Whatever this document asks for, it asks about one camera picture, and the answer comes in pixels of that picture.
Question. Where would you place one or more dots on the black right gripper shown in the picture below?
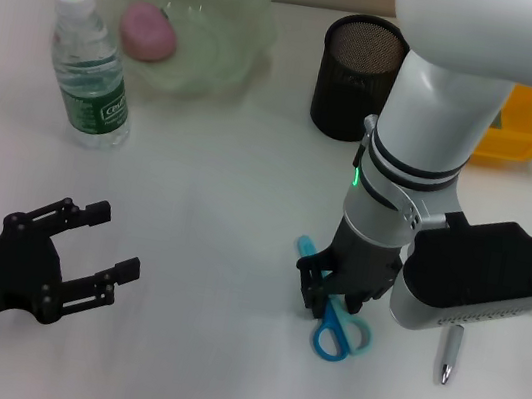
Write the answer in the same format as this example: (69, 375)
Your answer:
(361, 268)

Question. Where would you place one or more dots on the blue capped scissors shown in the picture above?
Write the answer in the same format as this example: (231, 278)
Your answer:
(336, 332)

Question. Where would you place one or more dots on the grey click pen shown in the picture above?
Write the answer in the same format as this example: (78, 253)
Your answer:
(451, 353)

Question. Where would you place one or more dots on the clear green-label water bottle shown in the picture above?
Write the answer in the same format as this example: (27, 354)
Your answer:
(92, 81)

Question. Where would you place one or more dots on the pink toy peach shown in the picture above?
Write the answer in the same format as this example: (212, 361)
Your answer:
(148, 34)

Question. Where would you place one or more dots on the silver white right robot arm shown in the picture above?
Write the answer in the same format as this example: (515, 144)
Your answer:
(437, 110)

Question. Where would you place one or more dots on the black mesh pen holder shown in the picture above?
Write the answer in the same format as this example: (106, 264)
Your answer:
(343, 95)

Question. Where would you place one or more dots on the translucent green fruit plate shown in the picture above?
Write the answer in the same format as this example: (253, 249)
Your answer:
(210, 39)

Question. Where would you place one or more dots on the yellow plastic bin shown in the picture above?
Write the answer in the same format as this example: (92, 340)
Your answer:
(524, 134)

